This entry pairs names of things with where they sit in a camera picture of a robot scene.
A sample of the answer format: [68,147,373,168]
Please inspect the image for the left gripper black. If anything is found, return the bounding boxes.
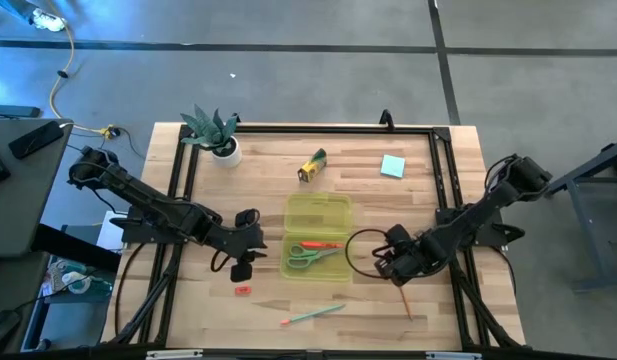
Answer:
[227,208,268,283]

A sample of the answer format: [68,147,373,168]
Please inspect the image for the red-brown pencil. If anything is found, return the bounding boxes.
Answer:
[398,285,414,321]

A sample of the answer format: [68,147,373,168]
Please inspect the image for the green scissors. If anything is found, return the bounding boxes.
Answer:
[286,243,343,270]

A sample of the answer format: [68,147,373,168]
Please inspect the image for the yellow-green translucent pencil box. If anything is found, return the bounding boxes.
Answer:
[279,193,354,283]

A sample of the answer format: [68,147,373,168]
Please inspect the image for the teal pencil orange eraser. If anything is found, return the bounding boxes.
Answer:
[280,303,347,327]

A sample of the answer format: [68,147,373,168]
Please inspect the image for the light blue sticky notes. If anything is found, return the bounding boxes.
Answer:
[379,153,407,180]

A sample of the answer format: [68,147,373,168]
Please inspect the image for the yellow green crayon box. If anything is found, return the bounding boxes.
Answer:
[296,147,328,184]

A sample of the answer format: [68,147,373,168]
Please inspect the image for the white plant pot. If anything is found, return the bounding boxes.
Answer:
[210,135,243,169]

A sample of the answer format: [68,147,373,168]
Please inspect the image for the green snake plant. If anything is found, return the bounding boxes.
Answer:
[180,103,239,151]

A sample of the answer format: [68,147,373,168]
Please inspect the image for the white paper sheet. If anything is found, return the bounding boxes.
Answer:
[96,209,127,251]

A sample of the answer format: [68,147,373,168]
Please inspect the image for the crumpled plastic bag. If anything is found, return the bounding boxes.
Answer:
[40,257,114,306]

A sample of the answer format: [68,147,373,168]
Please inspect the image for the blue-grey metal cart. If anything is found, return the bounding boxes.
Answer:
[547,137,617,294]

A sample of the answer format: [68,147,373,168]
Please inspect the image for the dark grey desk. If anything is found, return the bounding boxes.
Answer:
[0,118,74,259]

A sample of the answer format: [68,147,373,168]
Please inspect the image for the black phone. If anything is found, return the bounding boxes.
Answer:
[7,120,65,160]

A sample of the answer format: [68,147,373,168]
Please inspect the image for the black flat device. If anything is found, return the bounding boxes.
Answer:
[0,103,42,120]

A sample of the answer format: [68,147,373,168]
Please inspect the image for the person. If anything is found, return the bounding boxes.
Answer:
[0,0,68,33]

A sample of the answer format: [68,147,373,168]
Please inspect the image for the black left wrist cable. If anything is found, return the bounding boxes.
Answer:
[209,248,235,275]

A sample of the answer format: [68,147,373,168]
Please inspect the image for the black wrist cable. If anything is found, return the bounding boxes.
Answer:
[209,248,235,275]
[344,228,390,280]

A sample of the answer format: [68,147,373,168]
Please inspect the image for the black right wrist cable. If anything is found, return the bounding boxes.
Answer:
[344,228,390,280]

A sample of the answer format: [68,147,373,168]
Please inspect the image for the silver metal bracket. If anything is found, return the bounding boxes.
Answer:
[424,351,483,360]
[146,349,205,360]

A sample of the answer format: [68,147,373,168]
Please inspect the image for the black aluminium table frame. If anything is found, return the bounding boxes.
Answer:
[101,108,528,354]

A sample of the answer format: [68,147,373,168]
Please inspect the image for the yellow floor cable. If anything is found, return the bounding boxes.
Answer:
[48,22,122,140]

